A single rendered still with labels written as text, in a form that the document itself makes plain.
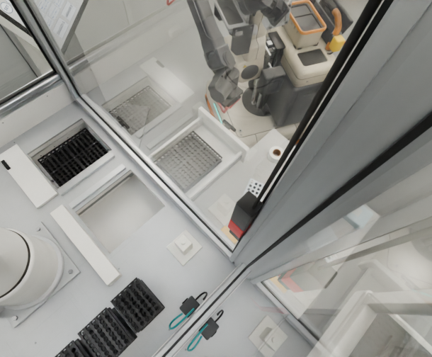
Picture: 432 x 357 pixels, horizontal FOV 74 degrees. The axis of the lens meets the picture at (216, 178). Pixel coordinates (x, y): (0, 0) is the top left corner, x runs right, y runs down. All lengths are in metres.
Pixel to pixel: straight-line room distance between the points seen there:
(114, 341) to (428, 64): 0.90
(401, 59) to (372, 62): 0.01
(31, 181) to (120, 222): 0.34
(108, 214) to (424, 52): 1.14
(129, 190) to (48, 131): 0.39
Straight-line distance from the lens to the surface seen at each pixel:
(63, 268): 1.08
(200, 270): 1.01
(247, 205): 0.48
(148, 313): 0.92
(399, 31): 0.20
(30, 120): 1.34
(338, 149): 0.27
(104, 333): 0.99
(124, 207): 1.21
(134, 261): 1.03
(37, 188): 1.21
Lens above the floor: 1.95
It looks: 66 degrees down
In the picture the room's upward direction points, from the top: 7 degrees clockwise
